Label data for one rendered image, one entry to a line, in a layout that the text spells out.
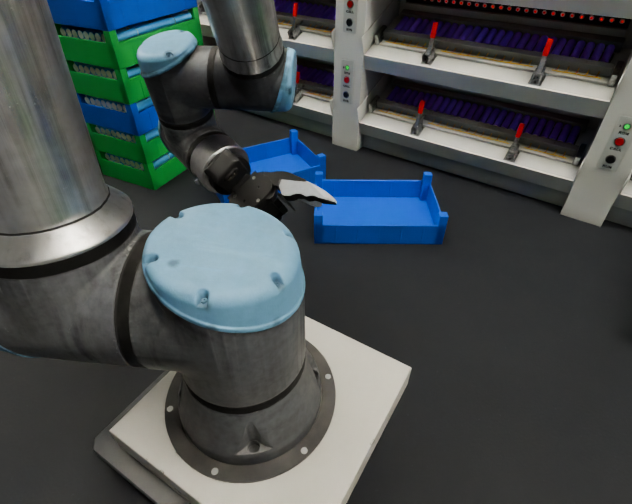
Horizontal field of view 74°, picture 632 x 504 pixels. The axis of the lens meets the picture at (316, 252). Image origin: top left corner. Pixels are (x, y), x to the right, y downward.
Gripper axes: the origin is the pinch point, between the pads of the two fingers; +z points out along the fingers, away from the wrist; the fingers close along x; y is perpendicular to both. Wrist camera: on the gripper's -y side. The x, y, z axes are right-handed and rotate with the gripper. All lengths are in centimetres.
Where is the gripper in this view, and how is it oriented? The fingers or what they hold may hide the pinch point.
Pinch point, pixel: (297, 239)
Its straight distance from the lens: 58.1
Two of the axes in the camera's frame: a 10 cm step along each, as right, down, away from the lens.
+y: 3.1, 3.7, 8.8
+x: -7.1, 7.0, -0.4
